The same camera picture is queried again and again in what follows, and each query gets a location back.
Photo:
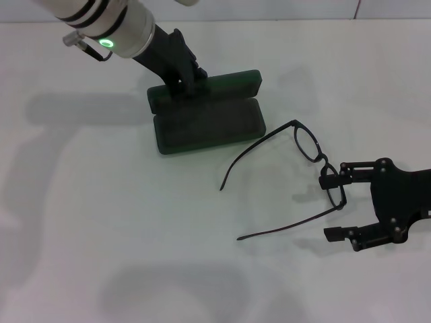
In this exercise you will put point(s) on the black round-framed glasses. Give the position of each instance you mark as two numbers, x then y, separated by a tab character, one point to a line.
318	161

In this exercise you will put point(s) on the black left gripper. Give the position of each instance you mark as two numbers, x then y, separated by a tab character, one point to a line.
165	57

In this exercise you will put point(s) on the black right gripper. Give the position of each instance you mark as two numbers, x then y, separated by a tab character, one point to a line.
400	195

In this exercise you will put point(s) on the green glasses case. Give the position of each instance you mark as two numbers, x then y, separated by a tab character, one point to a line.
208	131

